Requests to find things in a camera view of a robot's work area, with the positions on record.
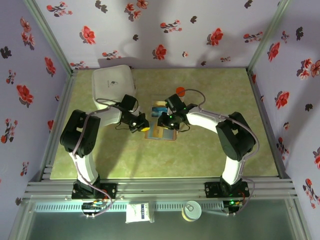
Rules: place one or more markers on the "blue VIP chip card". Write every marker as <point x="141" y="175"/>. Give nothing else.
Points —
<point x="158" y="112"/>

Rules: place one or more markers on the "gold card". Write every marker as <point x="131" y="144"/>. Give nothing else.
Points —
<point x="158" y="104"/>

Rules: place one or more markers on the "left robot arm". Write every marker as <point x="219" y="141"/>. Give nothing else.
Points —
<point x="80" y="140"/>

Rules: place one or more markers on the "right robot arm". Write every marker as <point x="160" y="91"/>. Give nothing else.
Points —
<point x="232" y="140"/>

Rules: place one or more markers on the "white lidded box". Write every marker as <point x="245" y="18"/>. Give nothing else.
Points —
<point x="112" y="85"/>

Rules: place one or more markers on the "white paper packet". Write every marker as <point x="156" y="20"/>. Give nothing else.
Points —
<point x="138" y="213"/>

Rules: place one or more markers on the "tin can with pull tab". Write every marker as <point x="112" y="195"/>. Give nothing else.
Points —
<point x="191" y="211"/>

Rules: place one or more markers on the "aluminium frame rail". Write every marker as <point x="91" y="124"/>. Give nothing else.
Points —
<point x="160" y="187"/>

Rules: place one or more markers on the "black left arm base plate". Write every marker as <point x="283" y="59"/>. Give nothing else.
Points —
<point x="110" y="191"/>

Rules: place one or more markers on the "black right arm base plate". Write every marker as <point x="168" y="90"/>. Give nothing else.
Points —
<point x="212" y="190"/>

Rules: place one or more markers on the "aluminium frame post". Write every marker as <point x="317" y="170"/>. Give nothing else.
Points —
<point x="270" y="35"/>
<point x="47" y="35"/>

